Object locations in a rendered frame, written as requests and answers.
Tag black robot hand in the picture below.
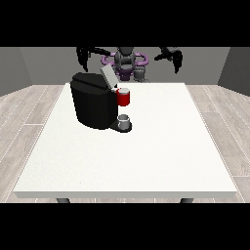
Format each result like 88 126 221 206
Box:
153 47 184 74
75 47 112 73

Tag pale grey machine lid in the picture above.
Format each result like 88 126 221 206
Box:
100 63 119 90

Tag small grey coffee pod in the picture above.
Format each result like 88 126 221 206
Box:
134 66 146 82

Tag black coffee machine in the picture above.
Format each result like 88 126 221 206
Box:
69 71 133 133

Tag red pod holder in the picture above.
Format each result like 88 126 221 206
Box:
115 87 132 107

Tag grey robot trunk purple rings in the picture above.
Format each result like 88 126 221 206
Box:
101 47 150 83

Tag small grey cup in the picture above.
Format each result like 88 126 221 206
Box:
116 113 132 131

